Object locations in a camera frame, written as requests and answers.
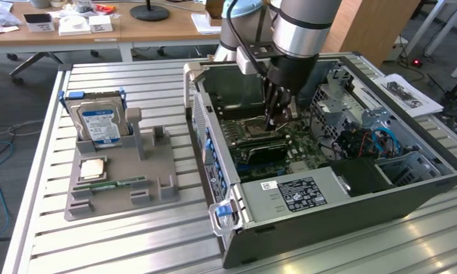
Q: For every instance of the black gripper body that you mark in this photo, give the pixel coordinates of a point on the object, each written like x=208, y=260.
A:
x=294, y=71

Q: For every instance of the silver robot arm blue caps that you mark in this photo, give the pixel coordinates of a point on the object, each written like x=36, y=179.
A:
x=304, y=34

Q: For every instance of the metal socket cover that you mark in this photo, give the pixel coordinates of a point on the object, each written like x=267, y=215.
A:
x=295, y=110

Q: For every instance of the CPU socket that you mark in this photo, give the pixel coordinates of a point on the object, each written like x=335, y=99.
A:
x=254, y=128

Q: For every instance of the green RAM stick with label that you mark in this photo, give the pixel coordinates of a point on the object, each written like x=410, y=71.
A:
x=259, y=142

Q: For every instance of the silver drive cage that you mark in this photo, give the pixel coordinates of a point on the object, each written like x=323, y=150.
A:
x=335, y=114

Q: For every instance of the green motherboard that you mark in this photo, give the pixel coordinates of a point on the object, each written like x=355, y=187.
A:
x=308, y=148

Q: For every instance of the blue expansion slot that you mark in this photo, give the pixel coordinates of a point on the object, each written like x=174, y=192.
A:
x=246, y=166

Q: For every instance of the wooden cabinet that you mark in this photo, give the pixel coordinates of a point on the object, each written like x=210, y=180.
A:
x=366, y=28

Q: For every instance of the white paper pile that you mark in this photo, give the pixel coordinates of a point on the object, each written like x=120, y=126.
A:
x=204, y=25

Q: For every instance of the brown cardboard box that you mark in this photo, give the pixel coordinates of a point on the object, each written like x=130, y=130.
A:
x=214, y=8

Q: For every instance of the printed paper stack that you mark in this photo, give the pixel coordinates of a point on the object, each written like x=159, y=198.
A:
x=408, y=97

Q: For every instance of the black plastic shroud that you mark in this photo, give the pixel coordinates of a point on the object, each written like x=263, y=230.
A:
x=362, y=177

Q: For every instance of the black power adapter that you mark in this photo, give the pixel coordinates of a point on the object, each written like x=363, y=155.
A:
x=416, y=62

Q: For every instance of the grey power supply unit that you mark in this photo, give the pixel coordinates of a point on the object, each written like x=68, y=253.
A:
x=251, y=199

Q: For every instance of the wooden office desk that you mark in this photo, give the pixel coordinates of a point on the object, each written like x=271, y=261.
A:
x=15, y=38
x=167, y=31

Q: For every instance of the silver disk bay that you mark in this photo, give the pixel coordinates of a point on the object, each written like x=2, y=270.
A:
x=404, y=168

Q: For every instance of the black lamp base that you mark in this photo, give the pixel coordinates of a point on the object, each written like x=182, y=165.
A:
x=151, y=14

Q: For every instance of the grey parts rack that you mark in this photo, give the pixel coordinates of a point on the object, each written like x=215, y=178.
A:
x=130, y=168

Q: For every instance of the black open PC case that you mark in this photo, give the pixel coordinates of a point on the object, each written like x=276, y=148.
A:
x=327, y=228

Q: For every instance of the silver hard disk blue caddy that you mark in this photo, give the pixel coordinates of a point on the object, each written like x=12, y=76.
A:
x=99, y=122

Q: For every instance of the green RAM stick bare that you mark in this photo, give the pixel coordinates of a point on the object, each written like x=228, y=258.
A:
x=107, y=185

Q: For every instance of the silver CPU chip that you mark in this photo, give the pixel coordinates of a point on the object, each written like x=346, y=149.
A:
x=92, y=169

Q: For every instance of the small white box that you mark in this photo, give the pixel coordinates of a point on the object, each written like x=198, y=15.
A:
x=100, y=27

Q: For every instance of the red orange item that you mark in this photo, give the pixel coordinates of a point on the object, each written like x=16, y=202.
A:
x=106, y=10

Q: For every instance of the white box round disc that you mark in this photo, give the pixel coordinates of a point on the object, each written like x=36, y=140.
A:
x=74, y=28

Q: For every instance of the white cup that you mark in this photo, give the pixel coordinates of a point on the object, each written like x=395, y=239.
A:
x=58, y=3

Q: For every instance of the white box black inlay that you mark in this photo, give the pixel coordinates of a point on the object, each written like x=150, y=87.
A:
x=40, y=25

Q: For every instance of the grey cup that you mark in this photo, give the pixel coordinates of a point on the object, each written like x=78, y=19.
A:
x=40, y=3

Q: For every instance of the paper tag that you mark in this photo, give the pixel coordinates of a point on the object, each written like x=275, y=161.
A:
x=4, y=29

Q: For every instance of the clear plastic bag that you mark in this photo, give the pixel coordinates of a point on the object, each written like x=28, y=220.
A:
x=2, y=15

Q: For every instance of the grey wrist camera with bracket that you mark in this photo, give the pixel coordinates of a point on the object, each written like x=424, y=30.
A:
x=250, y=64

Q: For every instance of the white pedestal unit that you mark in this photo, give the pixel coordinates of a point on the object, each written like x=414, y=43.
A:
x=400, y=48

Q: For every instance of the white metal desk frame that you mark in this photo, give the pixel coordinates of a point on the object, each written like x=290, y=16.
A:
x=444, y=32

